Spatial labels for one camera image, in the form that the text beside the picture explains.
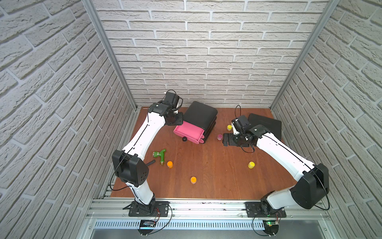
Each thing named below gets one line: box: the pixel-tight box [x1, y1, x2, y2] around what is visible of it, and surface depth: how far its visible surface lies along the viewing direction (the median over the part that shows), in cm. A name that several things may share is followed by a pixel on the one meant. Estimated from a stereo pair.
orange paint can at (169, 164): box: [166, 160, 174, 169], surface depth 89 cm
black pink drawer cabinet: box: [173, 101, 218, 144], surface depth 91 cm
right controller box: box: [262, 220, 280, 236], surface depth 71 cm
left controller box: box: [137, 219, 157, 236], surface depth 71 cm
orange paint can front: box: [190, 175, 197, 185], surface depth 83 cm
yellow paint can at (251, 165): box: [247, 161, 256, 170], surface depth 89 cm
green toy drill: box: [152, 148, 167, 166], surface depth 92 cm
